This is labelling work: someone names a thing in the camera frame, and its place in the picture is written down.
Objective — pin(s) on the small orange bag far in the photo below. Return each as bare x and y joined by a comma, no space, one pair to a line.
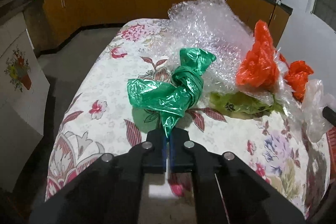
297,76

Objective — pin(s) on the clear bubble wrap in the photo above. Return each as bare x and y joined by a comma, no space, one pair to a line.
212,26

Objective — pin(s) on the tall orange plastic bag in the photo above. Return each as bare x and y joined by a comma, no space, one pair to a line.
258,69

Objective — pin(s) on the red trash basket with liner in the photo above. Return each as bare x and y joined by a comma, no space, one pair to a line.
331,139

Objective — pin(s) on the lower kitchen cabinets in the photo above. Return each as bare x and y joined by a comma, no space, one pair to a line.
53,23

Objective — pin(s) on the floral tablecloth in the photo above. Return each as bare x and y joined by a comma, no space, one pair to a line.
98,118

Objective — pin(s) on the clear plastic bag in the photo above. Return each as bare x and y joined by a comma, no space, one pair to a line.
306,115

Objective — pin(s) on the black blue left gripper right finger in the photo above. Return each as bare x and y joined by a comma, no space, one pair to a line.
226,190

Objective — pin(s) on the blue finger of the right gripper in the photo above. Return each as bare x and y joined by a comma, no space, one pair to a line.
329,115

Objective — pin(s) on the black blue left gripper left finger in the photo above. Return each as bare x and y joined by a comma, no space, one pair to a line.
109,190

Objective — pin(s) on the olive green plastic bag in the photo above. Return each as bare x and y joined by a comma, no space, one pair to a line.
240,103

